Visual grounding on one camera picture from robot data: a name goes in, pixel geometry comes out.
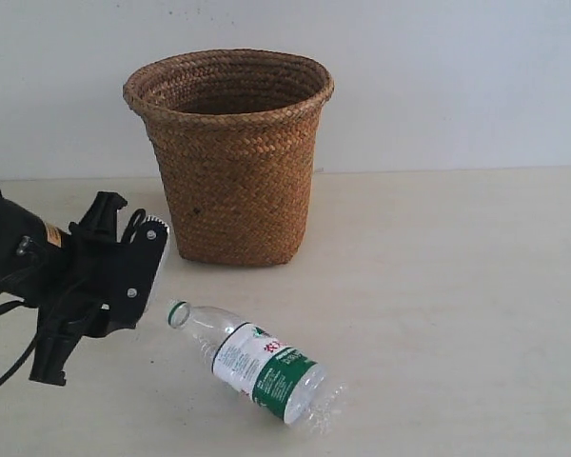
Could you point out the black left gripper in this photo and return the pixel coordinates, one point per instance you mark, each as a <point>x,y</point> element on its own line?
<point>92,298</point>

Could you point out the clear plastic water bottle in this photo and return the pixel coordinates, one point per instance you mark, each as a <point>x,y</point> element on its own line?
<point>275,376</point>

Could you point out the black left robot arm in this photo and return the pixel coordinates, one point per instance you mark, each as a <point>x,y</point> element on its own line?
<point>34,256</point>

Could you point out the brown woven basket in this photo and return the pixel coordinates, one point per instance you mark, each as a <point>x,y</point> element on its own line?
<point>234,132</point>

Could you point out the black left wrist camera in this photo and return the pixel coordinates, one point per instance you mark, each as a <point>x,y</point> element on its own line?
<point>134,270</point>

